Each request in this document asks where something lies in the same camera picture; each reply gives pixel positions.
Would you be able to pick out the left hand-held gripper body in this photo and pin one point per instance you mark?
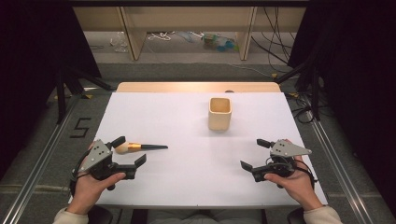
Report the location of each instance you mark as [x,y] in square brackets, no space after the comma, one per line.
[96,155]

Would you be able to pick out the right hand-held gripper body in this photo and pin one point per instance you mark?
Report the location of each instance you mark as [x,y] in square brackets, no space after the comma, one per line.
[286,149]

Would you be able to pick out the makeup brush with gold ferrule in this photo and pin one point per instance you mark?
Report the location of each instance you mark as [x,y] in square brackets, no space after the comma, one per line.
[134,147]

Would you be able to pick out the cream square ceramic cup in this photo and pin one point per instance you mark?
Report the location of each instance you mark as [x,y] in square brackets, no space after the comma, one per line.
[219,119]

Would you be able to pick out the person's left hand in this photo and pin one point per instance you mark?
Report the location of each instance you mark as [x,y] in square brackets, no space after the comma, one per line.
[87,193]

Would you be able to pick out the person's right hand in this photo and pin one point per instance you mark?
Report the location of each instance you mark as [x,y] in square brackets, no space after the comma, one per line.
[299,186]

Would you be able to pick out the black metal stand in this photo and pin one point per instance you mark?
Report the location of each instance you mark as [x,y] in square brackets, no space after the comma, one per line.
[60,93]
[315,90]

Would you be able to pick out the black curtain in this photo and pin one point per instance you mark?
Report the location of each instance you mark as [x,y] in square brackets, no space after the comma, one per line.
[358,77]
[31,62]

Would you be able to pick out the blue plastic toy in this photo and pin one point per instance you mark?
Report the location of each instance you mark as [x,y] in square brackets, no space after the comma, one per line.
[225,46]

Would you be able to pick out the green toy packet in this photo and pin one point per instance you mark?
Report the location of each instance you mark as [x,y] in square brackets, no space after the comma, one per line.
[210,40]

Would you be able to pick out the clear plastic bag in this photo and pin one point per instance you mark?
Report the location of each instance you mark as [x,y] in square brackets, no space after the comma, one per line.
[190,36]

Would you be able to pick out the metal floor rail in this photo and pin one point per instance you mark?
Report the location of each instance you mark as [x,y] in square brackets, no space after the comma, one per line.
[336,168]
[46,149]

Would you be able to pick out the light wooden desk frame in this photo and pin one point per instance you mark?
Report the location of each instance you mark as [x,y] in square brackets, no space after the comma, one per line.
[134,34]

